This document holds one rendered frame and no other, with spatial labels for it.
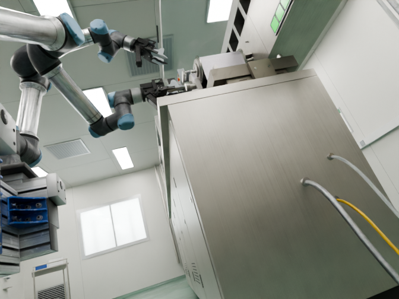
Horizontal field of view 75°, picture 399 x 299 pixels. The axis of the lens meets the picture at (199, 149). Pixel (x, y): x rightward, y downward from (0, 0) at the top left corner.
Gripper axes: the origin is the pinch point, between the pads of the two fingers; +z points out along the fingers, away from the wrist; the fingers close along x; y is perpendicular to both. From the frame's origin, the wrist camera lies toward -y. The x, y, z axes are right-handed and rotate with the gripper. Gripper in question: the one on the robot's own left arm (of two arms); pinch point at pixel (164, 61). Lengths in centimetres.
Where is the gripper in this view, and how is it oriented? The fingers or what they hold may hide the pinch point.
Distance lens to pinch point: 149.5
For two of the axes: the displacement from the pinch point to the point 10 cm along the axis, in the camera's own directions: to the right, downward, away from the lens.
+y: 3.9, -8.2, 4.1
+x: -0.9, 4.0, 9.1
